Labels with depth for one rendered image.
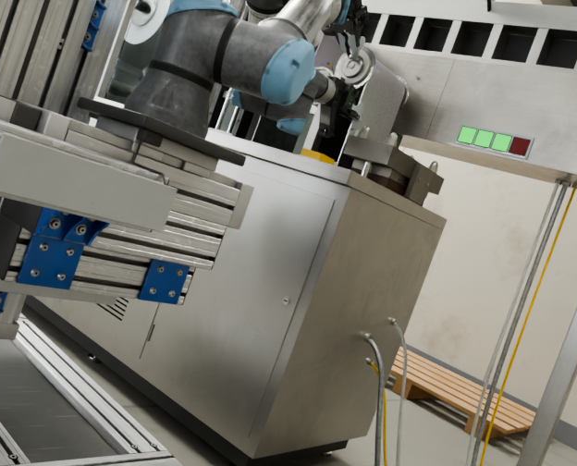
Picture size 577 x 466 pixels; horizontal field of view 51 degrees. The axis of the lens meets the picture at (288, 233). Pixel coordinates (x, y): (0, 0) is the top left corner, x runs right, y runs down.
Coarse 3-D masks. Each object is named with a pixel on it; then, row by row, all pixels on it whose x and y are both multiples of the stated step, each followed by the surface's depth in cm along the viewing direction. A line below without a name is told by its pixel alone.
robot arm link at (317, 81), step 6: (312, 72) 164; (318, 72) 167; (312, 78) 164; (318, 78) 167; (324, 78) 169; (306, 84) 164; (312, 84) 165; (318, 84) 167; (324, 84) 169; (306, 90) 165; (312, 90) 166; (318, 90) 168; (324, 90) 170; (312, 96) 167; (318, 96) 171
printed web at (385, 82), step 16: (320, 48) 205; (336, 48) 211; (320, 64) 208; (336, 64) 214; (368, 80) 190; (384, 80) 197; (400, 80) 210; (384, 96) 200; (400, 96) 207; (256, 128) 214; (272, 128) 220; (272, 144) 223; (288, 144) 230
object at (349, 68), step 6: (348, 60) 193; (360, 60) 190; (342, 66) 194; (348, 66) 193; (354, 66) 191; (360, 66) 190; (342, 72) 193; (348, 72) 192; (354, 72) 191; (360, 72) 191
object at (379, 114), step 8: (368, 88) 192; (368, 96) 193; (376, 96) 197; (368, 104) 194; (376, 104) 198; (384, 104) 201; (392, 104) 205; (368, 112) 196; (376, 112) 199; (384, 112) 203; (392, 112) 206; (352, 120) 191; (368, 120) 197; (376, 120) 201; (384, 120) 204; (392, 120) 208; (352, 128) 192; (360, 128) 195; (376, 128) 202; (384, 128) 206; (376, 136) 204; (384, 136) 207
